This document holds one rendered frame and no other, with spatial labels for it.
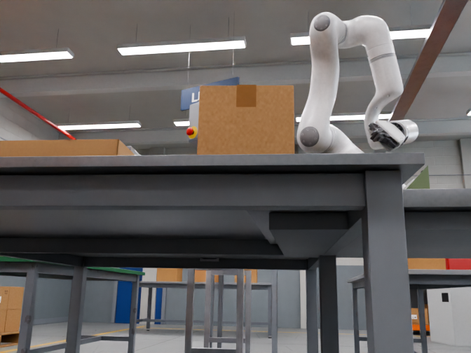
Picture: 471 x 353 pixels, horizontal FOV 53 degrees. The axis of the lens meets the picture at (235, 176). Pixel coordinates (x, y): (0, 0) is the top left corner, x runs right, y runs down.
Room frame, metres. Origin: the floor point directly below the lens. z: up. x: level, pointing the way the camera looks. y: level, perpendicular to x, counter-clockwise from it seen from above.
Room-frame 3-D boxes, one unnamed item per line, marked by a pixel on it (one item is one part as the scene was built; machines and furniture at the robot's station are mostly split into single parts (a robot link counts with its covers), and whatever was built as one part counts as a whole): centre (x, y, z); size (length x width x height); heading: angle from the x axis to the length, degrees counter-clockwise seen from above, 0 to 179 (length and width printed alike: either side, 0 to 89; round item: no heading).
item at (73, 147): (0.96, 0.33, 0.85); 0.30 x 0.26 x 0.04; 174
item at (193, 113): (2.05, 0.13, 1.38); 0.17 x 0.10 x 0.19; 49
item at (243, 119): (1.25, -0.03, 0.99); 0.30 x 0.24 x 0.27; 177
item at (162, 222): (1.84, 0.34, 0.82); 2.10 x 1.50 x 0.02; 174
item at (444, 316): (6.80, -3.18, 0.61); 0.70 x 0.60 x 1.22; 3
